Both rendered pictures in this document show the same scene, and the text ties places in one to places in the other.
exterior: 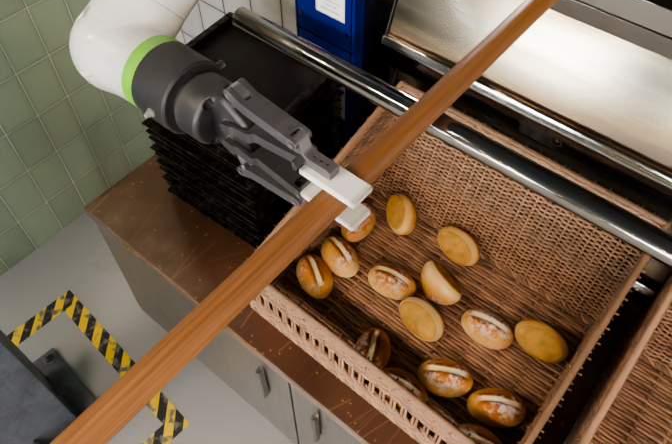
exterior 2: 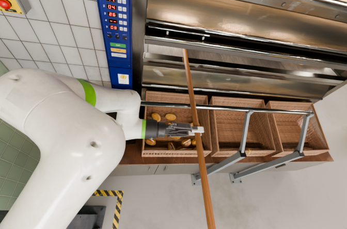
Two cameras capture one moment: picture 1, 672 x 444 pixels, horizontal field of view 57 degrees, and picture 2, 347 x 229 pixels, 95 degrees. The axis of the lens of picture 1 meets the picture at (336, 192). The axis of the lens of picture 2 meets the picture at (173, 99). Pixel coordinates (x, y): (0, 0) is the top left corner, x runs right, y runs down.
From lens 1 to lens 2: 0.58 m
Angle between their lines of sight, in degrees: 35
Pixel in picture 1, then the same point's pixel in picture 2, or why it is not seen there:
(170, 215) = not seen: hidden behind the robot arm
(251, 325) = (145, 160)
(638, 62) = (196, 72)
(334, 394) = (171, 160)
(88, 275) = not seen: hidden behind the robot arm
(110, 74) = (137, 136)
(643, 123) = (200, 82)
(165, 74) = (154, 129)
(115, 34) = (134, 127)
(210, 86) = (163, 126)
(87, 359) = not seen: hidden behind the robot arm
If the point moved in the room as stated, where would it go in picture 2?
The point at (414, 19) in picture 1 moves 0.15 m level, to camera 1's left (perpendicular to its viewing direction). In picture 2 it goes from (147, 78) to (131, 86)
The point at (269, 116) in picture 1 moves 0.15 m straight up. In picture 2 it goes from (183, 126) to (192, 109)
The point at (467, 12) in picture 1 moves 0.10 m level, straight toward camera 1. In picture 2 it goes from (160, 73) to (166, 82)
